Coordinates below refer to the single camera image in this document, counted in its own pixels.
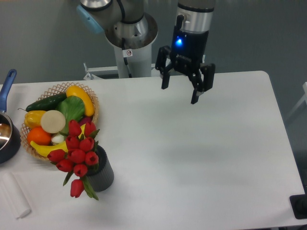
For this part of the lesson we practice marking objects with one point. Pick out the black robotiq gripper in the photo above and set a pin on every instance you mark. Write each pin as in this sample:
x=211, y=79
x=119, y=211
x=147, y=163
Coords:
x=186, y=52

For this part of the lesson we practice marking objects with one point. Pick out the red tulip bouquet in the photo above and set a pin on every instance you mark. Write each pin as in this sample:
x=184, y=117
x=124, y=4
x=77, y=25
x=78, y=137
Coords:
x=78, y=158

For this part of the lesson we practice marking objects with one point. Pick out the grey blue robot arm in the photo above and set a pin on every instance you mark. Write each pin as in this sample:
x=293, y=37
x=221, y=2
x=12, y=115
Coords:
x=131, y=32

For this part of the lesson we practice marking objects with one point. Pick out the dark grey ribbed vase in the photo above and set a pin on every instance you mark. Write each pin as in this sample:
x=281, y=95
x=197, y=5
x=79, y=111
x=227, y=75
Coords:
x=103, y=177

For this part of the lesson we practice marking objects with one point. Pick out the purple eggplant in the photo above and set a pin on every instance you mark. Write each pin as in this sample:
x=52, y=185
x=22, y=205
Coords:
x=85, y=120

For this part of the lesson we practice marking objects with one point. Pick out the yellow squash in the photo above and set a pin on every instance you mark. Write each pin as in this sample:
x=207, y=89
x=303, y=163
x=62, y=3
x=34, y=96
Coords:
x=82, y=94

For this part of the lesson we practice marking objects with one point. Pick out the green leafy vegetable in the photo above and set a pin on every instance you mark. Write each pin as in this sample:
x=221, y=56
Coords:
x=73, y=109

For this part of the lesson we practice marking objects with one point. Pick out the green cucumber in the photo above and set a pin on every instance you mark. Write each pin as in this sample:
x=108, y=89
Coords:
x=46, y=104

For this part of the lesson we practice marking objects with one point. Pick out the cream round disc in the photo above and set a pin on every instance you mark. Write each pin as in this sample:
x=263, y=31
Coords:
x=53, y=121

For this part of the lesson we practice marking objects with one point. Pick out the yellow bell pepper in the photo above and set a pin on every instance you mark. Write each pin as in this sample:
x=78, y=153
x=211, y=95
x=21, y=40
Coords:
x=33, y=118

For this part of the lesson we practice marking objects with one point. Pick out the orange fruit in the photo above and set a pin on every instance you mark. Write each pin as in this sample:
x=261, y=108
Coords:
x=39, y=136

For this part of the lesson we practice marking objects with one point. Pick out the yellow banana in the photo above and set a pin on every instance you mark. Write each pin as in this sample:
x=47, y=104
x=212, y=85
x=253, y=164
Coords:
x=44, y=150

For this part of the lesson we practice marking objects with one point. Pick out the black device at table edge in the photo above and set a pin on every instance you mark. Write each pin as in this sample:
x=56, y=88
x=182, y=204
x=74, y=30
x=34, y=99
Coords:
x=299, y=206

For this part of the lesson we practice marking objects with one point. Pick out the white folded cloth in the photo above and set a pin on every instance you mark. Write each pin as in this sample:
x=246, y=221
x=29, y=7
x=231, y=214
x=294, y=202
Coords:
x=15, y=196

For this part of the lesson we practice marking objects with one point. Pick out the white frame at right edge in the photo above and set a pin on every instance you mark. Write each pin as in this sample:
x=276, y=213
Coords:
x=298, y=107

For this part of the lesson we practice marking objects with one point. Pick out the dark pot with blue handle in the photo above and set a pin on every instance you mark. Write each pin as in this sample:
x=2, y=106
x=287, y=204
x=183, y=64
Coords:
x=9, y=134

